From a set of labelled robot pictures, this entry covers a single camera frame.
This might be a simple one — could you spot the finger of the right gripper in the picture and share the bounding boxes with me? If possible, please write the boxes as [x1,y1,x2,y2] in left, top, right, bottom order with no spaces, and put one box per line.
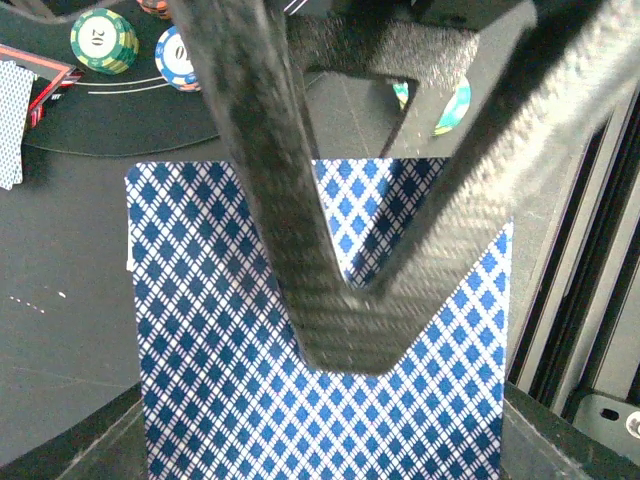
[169,1,639,374]

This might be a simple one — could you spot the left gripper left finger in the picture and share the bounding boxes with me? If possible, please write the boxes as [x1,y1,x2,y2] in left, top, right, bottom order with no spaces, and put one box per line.
[1,384,148,479]

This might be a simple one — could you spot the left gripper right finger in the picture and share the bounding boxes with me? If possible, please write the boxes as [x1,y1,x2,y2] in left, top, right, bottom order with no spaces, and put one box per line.
[499,383,639,479]

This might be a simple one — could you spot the green chip stack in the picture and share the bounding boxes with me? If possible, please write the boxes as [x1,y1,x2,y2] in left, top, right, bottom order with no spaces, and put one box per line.
[392,76,472,136]

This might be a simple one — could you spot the blue-backed playing card deck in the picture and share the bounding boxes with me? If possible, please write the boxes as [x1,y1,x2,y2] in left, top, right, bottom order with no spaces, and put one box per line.
[125,161,513,479]

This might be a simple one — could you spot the red triangular all-in button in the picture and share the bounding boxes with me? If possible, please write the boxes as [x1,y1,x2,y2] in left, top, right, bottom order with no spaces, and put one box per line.
[1,45,84,130]

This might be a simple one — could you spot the dealt cards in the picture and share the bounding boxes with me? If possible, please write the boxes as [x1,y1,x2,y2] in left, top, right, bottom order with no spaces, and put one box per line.
[1,61,34,190]

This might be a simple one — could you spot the blue chips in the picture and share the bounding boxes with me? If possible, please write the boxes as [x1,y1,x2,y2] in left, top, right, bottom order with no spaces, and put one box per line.
[154,26,200,92]

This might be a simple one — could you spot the red chips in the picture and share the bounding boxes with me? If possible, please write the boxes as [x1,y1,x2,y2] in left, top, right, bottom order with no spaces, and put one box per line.
[137,0,171,20]

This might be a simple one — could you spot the green chips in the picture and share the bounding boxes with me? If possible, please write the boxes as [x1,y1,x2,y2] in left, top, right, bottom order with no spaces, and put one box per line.
[70,8,139,75]

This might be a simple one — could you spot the round black poker mat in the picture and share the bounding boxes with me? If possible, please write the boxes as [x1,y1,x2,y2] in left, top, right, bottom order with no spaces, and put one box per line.
[0,0,416,159]

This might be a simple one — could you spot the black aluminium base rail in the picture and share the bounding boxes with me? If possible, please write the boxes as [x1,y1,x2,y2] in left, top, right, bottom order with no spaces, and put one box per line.
[507,90,639,461]

